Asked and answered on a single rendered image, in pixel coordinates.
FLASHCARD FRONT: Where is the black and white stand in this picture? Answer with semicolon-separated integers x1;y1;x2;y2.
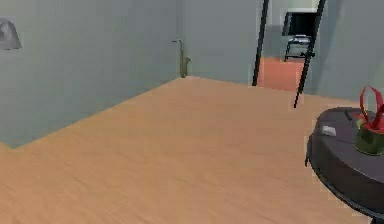
283;34;312;63

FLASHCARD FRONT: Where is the black television set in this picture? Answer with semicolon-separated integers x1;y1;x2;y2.
281;11;318;38

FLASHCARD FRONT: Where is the dark round table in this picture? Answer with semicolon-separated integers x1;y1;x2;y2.
304;106;384;224

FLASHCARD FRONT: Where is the red-leaved plant in green pot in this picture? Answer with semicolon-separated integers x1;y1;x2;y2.
353;85;384;157

